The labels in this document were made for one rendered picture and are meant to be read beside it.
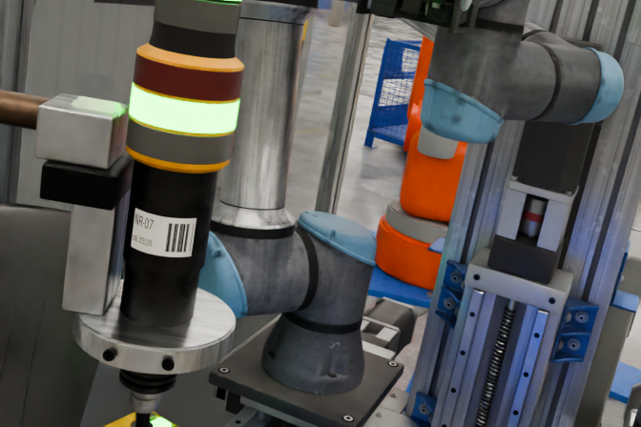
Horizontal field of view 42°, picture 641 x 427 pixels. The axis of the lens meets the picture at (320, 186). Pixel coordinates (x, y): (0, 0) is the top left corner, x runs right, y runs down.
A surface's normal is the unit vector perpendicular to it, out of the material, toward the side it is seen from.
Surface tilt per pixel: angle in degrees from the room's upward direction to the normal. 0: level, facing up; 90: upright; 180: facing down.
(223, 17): 90
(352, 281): 90
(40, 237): 42
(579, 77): 67
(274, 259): 83
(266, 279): 83
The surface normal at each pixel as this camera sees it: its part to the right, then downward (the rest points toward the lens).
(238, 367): 0.18, -0.95
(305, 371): -0.15, -0.06
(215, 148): 0.74, 0.31
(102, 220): 0.00, 0.28
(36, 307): 0.27, -0.48
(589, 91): 0.52, 0.28
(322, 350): 0.17, 0.00
